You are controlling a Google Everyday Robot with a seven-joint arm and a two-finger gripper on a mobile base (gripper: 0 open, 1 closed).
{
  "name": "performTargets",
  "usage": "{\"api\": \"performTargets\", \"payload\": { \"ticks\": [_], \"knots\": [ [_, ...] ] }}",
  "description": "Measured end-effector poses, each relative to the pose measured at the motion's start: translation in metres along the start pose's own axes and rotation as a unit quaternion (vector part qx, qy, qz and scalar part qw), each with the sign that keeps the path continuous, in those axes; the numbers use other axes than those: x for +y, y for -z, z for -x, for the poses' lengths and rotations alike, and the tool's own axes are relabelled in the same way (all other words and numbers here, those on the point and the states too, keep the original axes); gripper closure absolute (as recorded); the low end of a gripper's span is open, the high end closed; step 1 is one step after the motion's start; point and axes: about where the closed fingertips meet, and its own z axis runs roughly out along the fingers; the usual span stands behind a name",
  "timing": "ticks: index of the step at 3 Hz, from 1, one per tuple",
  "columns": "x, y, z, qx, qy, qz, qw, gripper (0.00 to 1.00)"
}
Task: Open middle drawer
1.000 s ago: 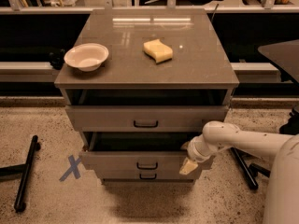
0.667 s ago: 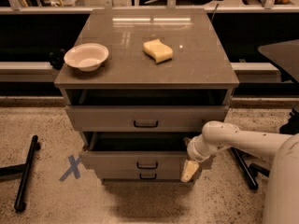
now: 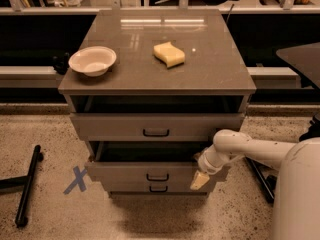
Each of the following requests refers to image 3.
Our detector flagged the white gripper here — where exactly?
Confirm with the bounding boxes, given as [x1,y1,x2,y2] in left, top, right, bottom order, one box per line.
[190,145,230,190]

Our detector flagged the grey drawer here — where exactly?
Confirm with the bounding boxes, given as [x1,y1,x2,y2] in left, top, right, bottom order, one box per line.
[85,141,210,183]
[70,113,244,141]
[102,182,216,193]

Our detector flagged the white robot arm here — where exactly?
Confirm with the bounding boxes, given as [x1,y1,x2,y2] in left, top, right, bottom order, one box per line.
[190,129,320,240]

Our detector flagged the grey bottom drawer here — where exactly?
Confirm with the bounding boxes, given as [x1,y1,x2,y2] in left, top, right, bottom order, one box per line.
[102,182,216,193]

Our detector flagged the grey drawer cabinet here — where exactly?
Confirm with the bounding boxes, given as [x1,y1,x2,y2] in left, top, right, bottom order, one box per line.
[59,9,256,197]

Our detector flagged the grey top drawer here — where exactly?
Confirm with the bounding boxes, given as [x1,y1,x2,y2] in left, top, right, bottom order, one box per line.
[70,113,244,141]

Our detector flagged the black stand legs right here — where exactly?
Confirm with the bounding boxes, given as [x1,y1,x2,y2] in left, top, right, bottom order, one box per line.
[246,113,320,203]

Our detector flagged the blue tape cross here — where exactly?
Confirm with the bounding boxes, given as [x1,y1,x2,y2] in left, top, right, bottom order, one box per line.
[63,166,87,195]

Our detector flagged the yellow sponge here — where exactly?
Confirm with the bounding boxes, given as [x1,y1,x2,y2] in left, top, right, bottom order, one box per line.
[153,42,185,68]

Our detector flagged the dark round table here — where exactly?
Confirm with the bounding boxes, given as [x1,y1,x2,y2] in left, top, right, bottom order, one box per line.
[276,42,320,89]

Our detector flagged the white bowl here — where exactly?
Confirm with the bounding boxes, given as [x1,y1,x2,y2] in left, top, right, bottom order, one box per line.
[69,46,117,77]

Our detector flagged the black clamp object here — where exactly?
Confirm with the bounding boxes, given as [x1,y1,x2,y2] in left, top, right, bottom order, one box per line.
[52,53,70,75]

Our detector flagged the black stand leg left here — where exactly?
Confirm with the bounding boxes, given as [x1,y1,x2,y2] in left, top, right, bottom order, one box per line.
[0,145,44,228]

